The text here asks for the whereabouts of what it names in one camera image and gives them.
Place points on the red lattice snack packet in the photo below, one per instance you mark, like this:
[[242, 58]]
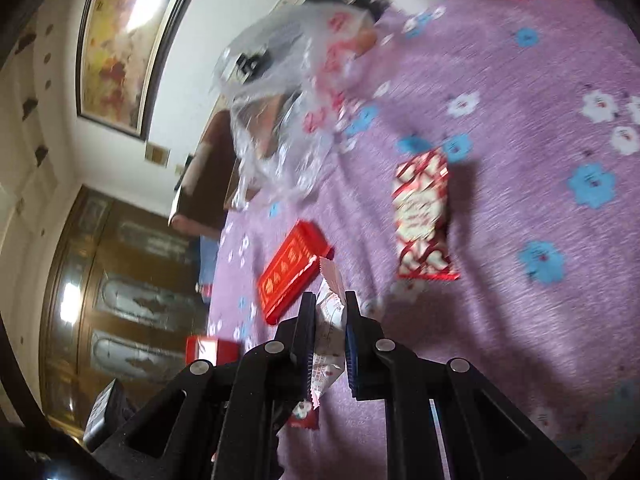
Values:
[[422, 210]]

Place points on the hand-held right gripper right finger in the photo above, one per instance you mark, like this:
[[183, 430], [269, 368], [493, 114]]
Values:
[[352, 355]]

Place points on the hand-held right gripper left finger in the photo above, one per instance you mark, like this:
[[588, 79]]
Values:
[[306, 345]]

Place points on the framed wall painting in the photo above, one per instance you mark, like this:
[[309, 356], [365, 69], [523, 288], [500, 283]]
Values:
[[120, 45]]

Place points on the flat red box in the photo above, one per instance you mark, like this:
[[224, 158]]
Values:
[[285, 272]]

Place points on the large red gift box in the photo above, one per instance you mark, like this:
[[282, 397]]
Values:
[[210, 350]]

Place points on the purple floral tablecloth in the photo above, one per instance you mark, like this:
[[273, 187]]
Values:
[[525, 160]]

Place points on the wooden glass-panel door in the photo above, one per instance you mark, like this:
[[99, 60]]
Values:
[[125, 300]]

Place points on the brown chair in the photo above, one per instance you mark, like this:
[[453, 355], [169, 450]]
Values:
[[205, 195]]

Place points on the gold wall plate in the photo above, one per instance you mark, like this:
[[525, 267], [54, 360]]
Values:
[[157, 154]]

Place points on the clear plastic bag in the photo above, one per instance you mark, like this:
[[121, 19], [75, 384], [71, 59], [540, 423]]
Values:
[[280, 60]]

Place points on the white pink snack packet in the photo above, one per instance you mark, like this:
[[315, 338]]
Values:
[[327, 320]]

